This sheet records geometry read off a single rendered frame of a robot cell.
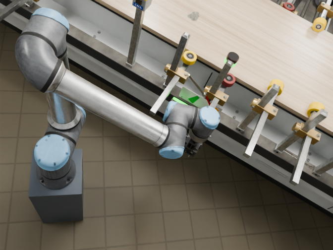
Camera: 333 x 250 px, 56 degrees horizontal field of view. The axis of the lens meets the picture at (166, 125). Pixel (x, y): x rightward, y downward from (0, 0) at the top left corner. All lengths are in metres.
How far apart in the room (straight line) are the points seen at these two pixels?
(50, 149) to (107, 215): 0.92
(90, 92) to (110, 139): 1.44
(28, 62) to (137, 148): 1.57
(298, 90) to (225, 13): 0.67
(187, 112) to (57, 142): 0.60
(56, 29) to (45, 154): 0.60
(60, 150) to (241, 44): 1.22
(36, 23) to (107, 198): 1.48
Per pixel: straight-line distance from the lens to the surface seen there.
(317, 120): 1.67
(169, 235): 2.29
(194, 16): 2.04
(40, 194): 1.68
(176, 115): 1.22
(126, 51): 2.12
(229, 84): 1.78
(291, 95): 1.94
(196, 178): 2.45
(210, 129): 1.26
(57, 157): 1.45
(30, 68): 1.00
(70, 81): 1.02
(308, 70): 2.14
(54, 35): 1.06
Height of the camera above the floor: 2.19
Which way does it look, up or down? 58 degrees down
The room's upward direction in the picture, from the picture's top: 24 degrees clockwise
